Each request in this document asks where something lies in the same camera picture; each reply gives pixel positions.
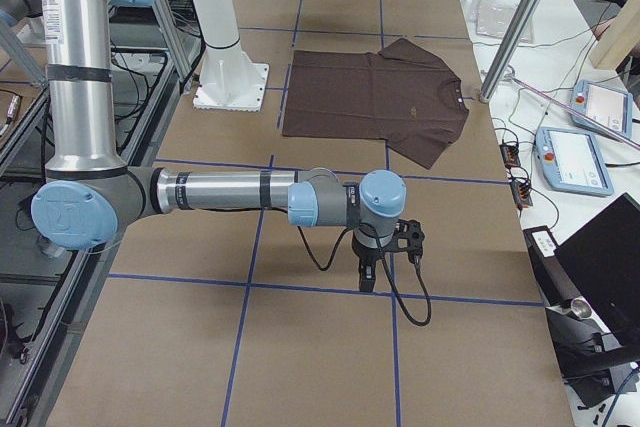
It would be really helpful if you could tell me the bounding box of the clear plastic tray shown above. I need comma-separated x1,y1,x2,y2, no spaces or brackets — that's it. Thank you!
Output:
472,0,518,39

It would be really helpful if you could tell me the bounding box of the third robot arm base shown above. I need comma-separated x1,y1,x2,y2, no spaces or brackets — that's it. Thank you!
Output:
1,0,45,47

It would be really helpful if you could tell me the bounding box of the black laptop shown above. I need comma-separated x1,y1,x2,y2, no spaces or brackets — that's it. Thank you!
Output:
556,193,639,345

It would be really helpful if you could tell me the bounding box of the brown t-shirt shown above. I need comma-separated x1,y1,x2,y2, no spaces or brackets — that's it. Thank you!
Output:
282,38,469,169

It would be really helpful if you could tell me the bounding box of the blue teach pendant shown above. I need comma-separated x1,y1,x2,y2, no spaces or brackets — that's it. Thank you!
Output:
570,80,633,138
535,127,614,197

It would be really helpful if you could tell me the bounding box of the aluminium frame post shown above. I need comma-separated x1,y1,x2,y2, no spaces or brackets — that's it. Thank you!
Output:
479,0,541,103

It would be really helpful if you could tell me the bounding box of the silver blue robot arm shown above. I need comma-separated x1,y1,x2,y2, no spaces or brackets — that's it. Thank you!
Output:
31,0,423,292

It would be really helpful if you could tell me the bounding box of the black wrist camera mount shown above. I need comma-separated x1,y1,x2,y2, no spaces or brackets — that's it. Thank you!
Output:
394,219,425,265

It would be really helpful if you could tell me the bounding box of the near blue teach pendant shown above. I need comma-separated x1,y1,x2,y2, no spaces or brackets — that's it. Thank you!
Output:
535,127,614,197

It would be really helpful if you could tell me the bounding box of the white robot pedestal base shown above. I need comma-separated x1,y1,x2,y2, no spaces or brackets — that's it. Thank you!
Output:
192,0,269,112

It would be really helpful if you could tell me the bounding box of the near black usb hub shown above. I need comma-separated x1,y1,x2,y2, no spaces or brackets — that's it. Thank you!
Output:
510,177,533,211

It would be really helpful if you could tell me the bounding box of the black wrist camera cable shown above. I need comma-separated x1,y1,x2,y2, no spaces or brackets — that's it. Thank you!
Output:
295,224,433,326

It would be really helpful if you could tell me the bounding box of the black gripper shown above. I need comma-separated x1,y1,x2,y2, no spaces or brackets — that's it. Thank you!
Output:
351,227,398,292

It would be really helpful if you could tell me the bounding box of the far blue teach pendant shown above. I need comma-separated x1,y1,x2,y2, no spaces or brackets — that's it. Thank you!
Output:
570,80,633,138

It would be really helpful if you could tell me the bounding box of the black usb hub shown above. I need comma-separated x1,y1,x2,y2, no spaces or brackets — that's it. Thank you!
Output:
499,142,521,169
510,177,533,211

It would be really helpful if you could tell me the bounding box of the far black usb hub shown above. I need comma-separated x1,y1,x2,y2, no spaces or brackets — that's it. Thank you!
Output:
499,142,521,169

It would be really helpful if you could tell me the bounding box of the long reacher grabber stick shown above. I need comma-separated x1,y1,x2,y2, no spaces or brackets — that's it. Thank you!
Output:
502,65,640,150

